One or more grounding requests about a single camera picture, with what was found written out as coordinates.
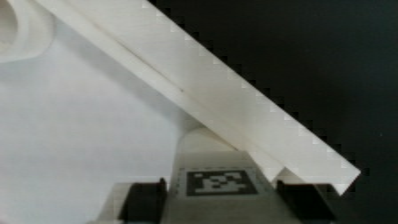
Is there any white square table top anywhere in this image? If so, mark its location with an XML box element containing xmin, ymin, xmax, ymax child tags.
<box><xmin>0</xmin><ymin>0</ymin><xmax>360</xmax><ymax>224</ymax></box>

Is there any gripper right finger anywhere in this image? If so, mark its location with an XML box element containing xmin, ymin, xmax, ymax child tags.
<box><xmin>277</xmin><ymin>180</ymin><xmax>346</xmax><ymax>224</ymax></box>

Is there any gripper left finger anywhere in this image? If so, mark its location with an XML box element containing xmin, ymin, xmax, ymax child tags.
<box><xmin>87</xmin><ymin>178</ymin><xmax>167</xmax><ymax>224</ymax></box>

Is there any white table leg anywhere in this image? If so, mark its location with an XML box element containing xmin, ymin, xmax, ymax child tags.
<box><xmin>161</xmin><ymin>128</ymin><xmax>302</xmax><ymax>224</ymax></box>

